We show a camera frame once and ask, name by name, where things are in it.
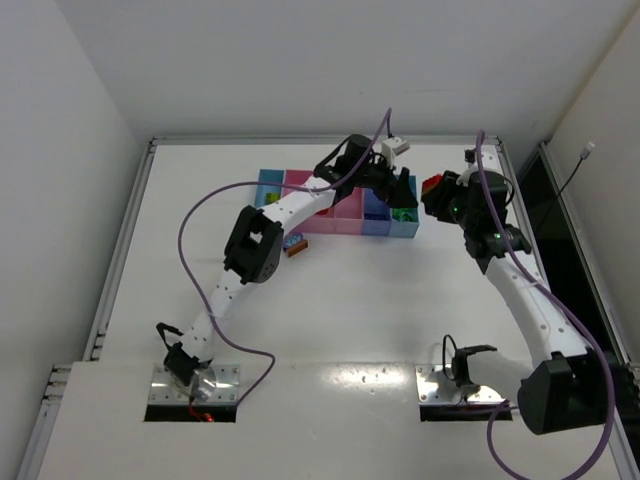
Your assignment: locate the multicolour lego block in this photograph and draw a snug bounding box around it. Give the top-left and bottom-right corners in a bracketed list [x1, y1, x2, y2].
[421, 174, 443, 209]

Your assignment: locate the purple lego brick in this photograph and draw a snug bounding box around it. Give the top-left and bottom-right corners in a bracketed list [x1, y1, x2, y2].
[364, 213, 388, 221]

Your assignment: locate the yellow lego brick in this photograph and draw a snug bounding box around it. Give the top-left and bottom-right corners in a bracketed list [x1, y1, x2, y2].
[264, 192, 280, 205]

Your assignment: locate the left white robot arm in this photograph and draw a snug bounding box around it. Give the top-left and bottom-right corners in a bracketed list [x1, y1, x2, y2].
[156, 134, 418, 386]

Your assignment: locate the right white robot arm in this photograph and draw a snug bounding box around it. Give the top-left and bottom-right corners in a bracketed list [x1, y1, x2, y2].
[421, 169, 615, 435]

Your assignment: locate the periwinkle blue bin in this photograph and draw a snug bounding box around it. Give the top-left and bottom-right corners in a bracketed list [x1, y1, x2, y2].
[362, 189, 391, 237]

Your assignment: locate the right light blue bin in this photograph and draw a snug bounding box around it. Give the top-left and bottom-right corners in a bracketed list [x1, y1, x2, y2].
[389, 207, 420, 238]

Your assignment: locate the light blue bin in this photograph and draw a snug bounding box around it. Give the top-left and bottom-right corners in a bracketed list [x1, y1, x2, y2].
[253, 169, 285, 208]
[389, 207, 420, 238]

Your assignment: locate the pink divided tray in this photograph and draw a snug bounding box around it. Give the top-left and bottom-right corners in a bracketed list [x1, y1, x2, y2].
[290, 188, 363, 235]

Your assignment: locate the purple flower lego piece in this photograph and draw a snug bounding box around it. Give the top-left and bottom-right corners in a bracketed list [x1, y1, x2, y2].
[282, 232, 304, 251]

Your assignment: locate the left light blue bin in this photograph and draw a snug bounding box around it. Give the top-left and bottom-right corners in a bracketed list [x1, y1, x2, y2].
[253, 169, 285, 208]

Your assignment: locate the white front board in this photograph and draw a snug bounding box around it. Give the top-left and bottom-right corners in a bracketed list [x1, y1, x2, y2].
[39, 361, 600, 479]

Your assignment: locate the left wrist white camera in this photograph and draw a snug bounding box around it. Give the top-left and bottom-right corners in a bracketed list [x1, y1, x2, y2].
[381, 136, 410, 169]

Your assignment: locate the wrist white camera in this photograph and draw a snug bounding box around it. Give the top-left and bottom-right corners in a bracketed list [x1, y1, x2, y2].
[381, 136, 410, 169]
[456, 148, 502, 186]

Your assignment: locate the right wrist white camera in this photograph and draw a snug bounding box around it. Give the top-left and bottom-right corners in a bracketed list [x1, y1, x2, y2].
[456, 148, 502, 186]

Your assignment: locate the black wall cable with plug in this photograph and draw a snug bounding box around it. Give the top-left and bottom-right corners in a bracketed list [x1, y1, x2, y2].
[547, 141, 596, 202]

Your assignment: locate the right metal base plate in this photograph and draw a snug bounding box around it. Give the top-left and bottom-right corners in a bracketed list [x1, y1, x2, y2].
[415, 364, 504, 407]

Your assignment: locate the metal base plate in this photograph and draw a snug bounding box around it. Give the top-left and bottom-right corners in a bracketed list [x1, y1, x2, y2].
[147, 363, 240, 406]
[415, 364, 504, 407]

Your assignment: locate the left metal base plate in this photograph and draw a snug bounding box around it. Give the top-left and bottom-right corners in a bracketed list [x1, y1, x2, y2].
[147, 363, 240, 406]

